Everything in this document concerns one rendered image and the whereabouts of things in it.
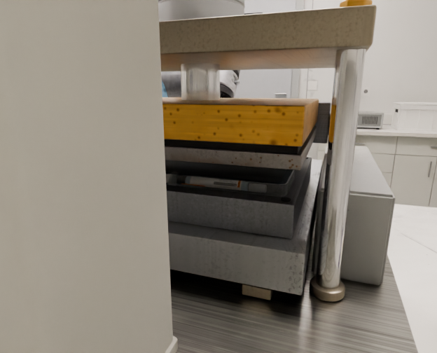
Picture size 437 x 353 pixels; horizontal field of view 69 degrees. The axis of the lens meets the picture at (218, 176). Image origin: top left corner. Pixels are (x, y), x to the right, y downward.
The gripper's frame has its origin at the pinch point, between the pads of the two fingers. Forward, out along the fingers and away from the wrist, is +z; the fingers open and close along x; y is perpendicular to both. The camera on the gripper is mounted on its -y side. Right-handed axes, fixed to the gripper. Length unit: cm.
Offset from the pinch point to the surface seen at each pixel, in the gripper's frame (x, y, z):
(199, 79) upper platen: 13.2, 35.0, 1.1
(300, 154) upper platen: 22.7, 37.5, 8.8
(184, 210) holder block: 14.5, 34.9, 12.7
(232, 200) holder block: 18.3, 35.5, 11.7
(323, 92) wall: 6, -226, -177
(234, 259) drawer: 19.0, 35.0, 15.6
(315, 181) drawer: 22.9, 21.5, 4.8
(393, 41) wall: 64, -204, -214
